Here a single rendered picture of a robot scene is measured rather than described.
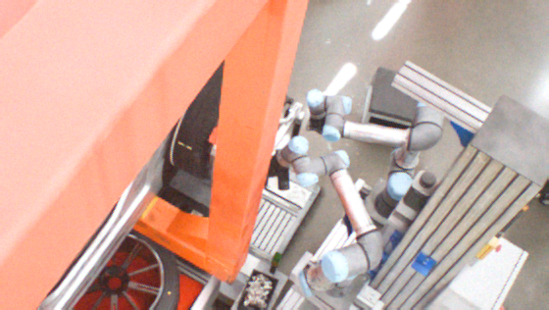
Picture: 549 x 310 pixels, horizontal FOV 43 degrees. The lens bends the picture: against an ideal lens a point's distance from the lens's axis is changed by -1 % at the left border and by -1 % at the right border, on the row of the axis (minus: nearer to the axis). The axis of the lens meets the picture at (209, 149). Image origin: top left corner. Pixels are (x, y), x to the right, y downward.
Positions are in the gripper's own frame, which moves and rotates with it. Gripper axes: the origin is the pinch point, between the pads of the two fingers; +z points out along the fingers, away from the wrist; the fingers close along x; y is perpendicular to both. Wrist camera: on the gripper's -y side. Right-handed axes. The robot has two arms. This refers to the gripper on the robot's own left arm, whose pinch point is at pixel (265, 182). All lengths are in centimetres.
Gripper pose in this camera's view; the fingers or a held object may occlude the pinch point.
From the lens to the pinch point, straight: 305.3
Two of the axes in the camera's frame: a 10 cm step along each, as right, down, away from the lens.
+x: -8.9, 1.1, -4.4
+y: -2.9, -8.9, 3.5
